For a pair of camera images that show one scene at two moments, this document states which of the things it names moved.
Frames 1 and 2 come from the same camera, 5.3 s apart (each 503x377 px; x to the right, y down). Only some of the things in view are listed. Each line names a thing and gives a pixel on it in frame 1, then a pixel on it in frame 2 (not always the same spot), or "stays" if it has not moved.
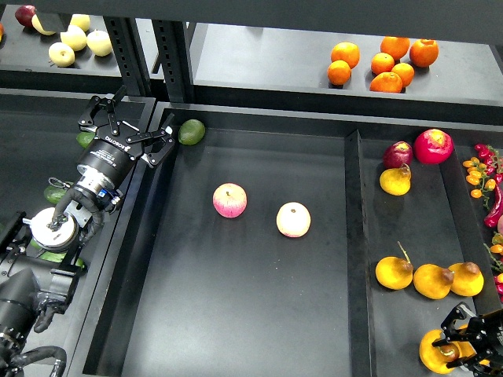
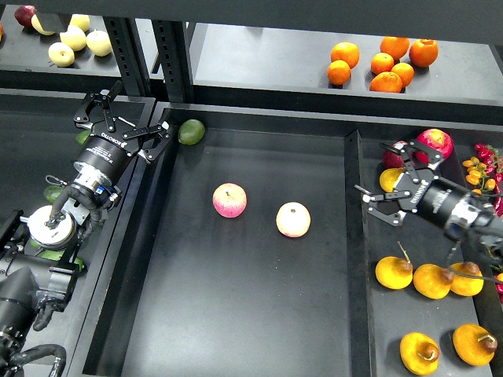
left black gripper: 115,147 stays
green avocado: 59,258 stays
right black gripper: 482,331 -> 421,191
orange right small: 405,71 stays
